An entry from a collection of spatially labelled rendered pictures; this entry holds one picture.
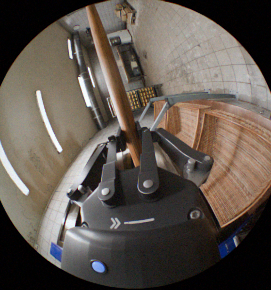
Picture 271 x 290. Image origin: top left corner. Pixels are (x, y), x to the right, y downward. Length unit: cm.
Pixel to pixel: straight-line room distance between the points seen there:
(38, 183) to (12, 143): 64
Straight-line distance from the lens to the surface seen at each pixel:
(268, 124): 61
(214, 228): 71
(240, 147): 68
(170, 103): 56
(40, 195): 152
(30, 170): 149
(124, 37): 542
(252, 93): 121
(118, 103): 16
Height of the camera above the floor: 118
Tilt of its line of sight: 4 degrees up
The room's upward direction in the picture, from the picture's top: 106 degrees counter-clockwise
